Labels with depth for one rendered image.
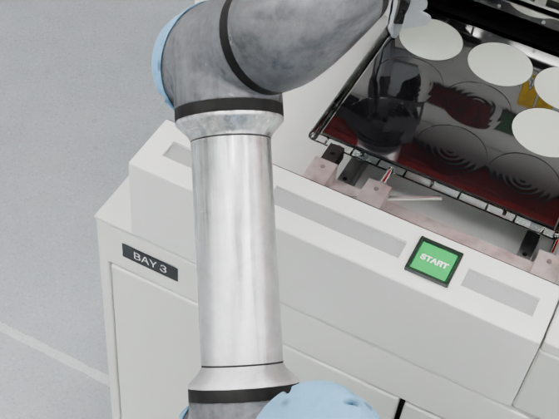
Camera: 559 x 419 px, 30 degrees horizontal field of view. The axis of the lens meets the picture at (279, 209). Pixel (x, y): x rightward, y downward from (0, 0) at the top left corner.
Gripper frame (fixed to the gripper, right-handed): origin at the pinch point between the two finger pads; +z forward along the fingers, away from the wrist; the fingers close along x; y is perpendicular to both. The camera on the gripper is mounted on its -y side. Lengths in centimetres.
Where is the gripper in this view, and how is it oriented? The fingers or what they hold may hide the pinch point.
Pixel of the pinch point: (390, 29)
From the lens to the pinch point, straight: 164.2
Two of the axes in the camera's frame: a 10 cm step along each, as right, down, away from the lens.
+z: -0.8, 6.6, 7.5
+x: -0.5, -7.5, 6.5
